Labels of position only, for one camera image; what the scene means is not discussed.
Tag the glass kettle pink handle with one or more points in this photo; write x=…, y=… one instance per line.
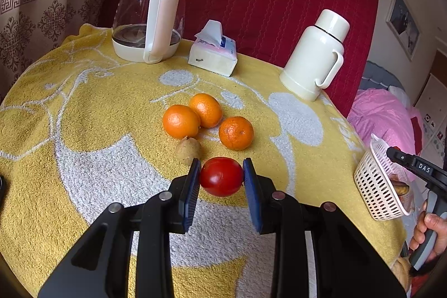
x=147, y=31

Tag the orange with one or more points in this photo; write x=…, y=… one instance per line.
x=208, y=109
x=180, y=121
x=236, y=133

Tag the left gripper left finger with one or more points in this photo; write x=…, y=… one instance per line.
x=98, y=265

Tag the grey bed headboard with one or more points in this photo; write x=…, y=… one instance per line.
x=377, y=77

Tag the red cloth on duvet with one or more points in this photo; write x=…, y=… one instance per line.
x=418, y=135

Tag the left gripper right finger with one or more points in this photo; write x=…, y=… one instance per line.
x=318, y=252

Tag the framed wall picture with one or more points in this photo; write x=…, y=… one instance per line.
x=403, y=26

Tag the white plastic basket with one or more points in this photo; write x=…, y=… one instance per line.
x=372, y=180

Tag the cream thermos flask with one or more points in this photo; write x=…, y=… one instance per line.
x=317, y=57

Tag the red tomato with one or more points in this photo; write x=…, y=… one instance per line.
x=221, y=176

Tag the yellow white towel cloth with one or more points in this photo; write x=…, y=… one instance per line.
x=82, y=128

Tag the tissue pack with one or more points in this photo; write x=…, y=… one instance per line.
x=213, y=51

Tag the white pillow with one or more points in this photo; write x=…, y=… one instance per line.
x=401, y=95

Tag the brown kiwi fruit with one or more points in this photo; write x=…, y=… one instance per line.
x=187, y=150

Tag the white wardrobe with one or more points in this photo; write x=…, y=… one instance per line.
x=432, y=106

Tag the pink duvet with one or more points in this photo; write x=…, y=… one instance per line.
x=377, y=111

